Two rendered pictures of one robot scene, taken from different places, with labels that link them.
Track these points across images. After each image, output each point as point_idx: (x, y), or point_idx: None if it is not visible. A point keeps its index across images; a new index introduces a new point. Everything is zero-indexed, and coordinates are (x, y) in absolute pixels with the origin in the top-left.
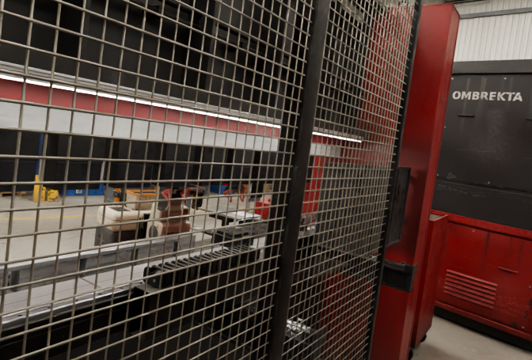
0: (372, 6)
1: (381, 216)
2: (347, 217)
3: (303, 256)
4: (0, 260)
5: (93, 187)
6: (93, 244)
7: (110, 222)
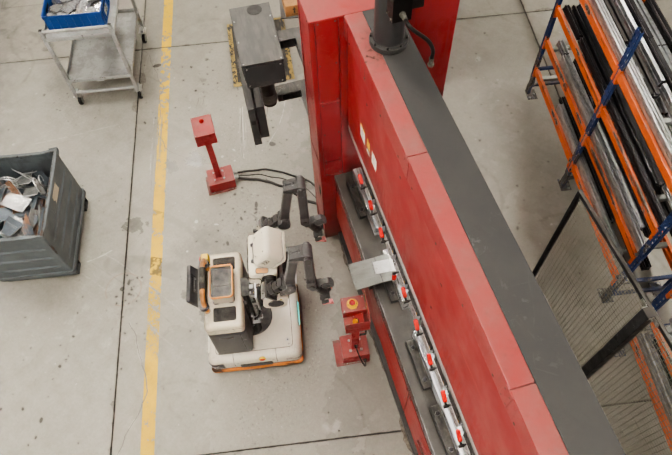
0: (601, 280)
1: None
2: (567, 316)
3: None
4: (17, 410)
5: None
6: (6, 293)
7: (238, 330)
